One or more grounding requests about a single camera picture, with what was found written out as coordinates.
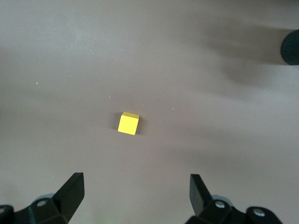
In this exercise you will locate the black ribbed cylinder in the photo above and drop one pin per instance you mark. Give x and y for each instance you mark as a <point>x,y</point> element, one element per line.
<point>290,47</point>

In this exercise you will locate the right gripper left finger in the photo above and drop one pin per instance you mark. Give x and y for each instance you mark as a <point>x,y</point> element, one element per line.
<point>60,205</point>

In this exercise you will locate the yellow wooden block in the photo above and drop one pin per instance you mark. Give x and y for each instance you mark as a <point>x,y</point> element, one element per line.
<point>128,124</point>

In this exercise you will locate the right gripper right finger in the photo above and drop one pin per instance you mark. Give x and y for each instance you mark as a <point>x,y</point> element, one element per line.
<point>210,212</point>

